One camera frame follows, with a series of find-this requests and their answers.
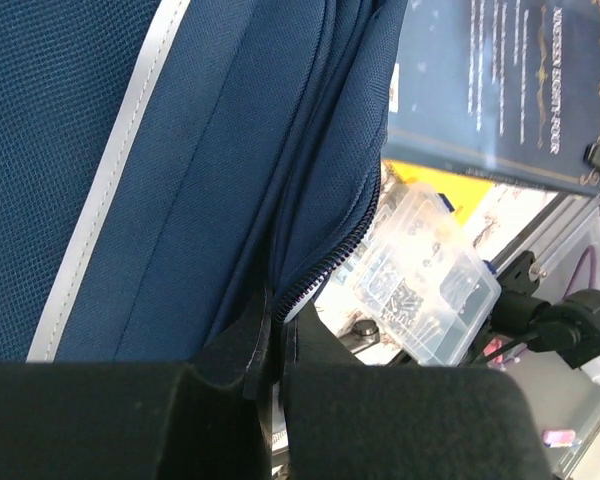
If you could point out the dark blue book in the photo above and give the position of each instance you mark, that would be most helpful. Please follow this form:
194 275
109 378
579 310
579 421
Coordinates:
507 91

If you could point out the yellow notebook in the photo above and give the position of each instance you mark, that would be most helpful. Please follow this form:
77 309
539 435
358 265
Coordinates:
464 193

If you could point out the navy blue student backpack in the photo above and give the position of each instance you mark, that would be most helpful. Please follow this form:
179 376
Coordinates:
161 161

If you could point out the clear plastic pencil case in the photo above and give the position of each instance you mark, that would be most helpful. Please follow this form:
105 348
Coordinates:
418 276

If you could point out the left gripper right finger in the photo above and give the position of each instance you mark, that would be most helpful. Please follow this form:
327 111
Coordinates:
348 420

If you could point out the aluminium rail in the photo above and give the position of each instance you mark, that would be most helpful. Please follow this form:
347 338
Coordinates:
547 233

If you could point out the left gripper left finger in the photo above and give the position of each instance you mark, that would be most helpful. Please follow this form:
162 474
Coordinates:
207 418

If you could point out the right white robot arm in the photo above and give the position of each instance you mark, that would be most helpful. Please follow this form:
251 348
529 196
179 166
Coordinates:
570 327

